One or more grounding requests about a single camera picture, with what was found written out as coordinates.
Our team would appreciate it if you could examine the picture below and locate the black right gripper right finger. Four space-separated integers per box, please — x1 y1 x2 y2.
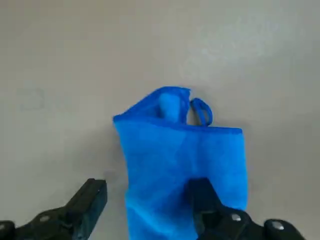
186 177 307 240

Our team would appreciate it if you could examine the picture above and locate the blue cloth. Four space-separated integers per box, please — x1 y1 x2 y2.
112 86 250 240

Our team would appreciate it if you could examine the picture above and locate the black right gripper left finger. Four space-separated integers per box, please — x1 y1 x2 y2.
0 177 108 240

